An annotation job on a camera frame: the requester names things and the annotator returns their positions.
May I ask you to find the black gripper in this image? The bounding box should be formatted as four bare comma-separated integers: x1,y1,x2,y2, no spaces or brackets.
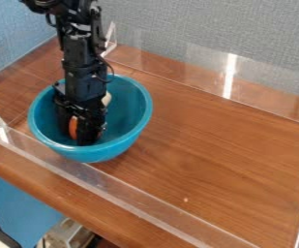
52,64,109,147

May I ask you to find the brown and white toy mushroom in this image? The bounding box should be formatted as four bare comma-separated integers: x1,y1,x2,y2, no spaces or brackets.
68,91,110,140

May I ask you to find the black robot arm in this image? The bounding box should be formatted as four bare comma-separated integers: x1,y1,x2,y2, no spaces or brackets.
18,0,109,146

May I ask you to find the blue bowl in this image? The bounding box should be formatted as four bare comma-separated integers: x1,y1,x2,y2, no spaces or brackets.
26,75,152,163

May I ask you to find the clear acrylic front barrier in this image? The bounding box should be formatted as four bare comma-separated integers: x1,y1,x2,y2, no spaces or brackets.
0,117,257,248

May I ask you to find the clear acrylic barrier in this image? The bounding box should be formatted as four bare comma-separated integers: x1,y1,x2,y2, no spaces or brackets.
106,45,299,122
0,117,257,248

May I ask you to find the white box under table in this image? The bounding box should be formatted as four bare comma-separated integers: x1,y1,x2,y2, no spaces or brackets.
34,218,94,248

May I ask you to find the clear acrylic back barrier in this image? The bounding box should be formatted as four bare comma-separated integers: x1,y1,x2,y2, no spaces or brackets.
106,45,299,122

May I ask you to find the black cable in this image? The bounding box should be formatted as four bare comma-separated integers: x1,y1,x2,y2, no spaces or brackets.
92,56,114,84

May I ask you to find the clear acrylic corner bracket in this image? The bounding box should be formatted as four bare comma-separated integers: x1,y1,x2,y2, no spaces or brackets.
101,22,117,56

